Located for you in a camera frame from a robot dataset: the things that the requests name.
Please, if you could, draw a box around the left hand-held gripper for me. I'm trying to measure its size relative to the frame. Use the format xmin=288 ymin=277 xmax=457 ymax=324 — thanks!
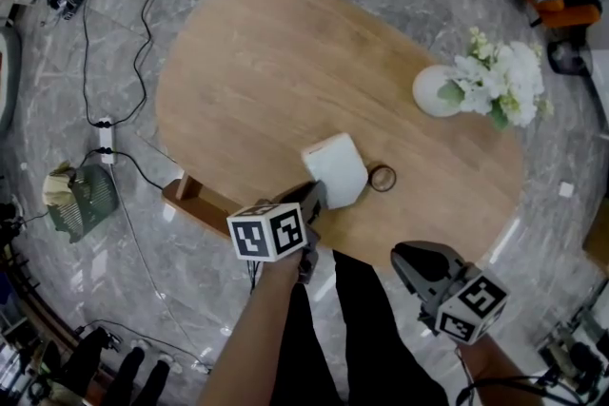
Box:
xmin=226 ymin=182 xmax=329 ymax=284

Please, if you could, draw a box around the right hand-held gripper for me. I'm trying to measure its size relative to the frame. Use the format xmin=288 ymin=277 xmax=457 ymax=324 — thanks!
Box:
xmin=390 ymin=241 xmax=509 ymax=345

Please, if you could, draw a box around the white tissue box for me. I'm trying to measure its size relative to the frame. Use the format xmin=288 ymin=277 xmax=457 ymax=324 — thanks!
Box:
xmin=300 ymin=132 xmax=370 ymax=210

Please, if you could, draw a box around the person's right forearm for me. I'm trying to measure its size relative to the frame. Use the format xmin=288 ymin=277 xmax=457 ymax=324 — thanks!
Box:
xmin=456 ymin=337 xmax=539 ymax=406

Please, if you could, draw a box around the person's left forearm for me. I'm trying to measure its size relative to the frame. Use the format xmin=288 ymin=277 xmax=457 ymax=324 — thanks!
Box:
xmin=197 ymin=251 xmax=305 ymax=406

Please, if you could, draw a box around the wooden coffee table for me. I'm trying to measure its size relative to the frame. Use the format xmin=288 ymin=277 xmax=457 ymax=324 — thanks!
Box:
xmin=154 ymin=0 xmax=527 ymax=270

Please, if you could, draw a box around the person's right leg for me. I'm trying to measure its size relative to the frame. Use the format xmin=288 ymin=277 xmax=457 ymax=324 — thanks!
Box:
xmin=332 ymin=250 xmax=448 ymax=406

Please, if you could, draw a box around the person's leg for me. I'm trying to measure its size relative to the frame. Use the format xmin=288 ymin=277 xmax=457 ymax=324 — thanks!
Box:
xmin=332 ymin=250 xmax=448 ymax=406
xmin=270 ymin=280 xmax=344 ymax=406

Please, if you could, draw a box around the small wooden block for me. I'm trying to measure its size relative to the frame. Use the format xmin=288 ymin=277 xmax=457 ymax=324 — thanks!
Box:
xmin=176 ymin=173 xmax=202 ymax=201

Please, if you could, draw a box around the person's left leg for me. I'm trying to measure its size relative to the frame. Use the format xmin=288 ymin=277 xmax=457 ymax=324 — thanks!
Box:
xmin=270 ymin=280 xmax=344 ymax=406

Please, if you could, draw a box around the white ceramic vase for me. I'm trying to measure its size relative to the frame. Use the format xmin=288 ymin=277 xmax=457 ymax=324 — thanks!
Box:
xmin=411 ymin=65 xmax=470 ymax=118

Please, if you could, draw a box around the brown wooden cabinet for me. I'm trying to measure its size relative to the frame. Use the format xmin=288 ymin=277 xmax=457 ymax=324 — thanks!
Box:
xmin=582 ymin=194 xmax=609 ymax=275

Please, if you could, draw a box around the white flower bouquet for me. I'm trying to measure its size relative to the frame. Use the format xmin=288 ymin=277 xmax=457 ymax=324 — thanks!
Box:
xmin=437 ymin=27 xmax=556 ymax=130

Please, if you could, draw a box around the white power strip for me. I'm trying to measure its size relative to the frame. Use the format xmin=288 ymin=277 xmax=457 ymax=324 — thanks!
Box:
xmin=98 ymin=117 xmax=117 ymax=165

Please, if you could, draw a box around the green mesh waste basket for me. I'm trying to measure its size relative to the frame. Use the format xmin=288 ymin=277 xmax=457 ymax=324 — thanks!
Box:
xmin=42 ymin=164 xmax=120 ymax=243

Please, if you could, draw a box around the beige crumpled paper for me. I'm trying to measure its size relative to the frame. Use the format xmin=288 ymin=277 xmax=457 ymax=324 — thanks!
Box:
xmin=42 ymin=162 xmax=77 ymax=208

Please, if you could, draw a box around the small black bin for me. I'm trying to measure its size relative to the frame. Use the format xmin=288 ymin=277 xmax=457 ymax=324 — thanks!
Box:
xmin=546 ymin=40 xmax=594 ymax=75

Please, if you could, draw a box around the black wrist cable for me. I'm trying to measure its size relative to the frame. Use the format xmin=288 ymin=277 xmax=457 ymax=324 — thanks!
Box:
xmin=456 ymin=373 xmax=586 ymax=406

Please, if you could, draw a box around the white floor cable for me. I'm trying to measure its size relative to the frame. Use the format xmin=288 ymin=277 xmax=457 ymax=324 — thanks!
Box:
xmin=113 ymin=184 xmax=211 ymax=367

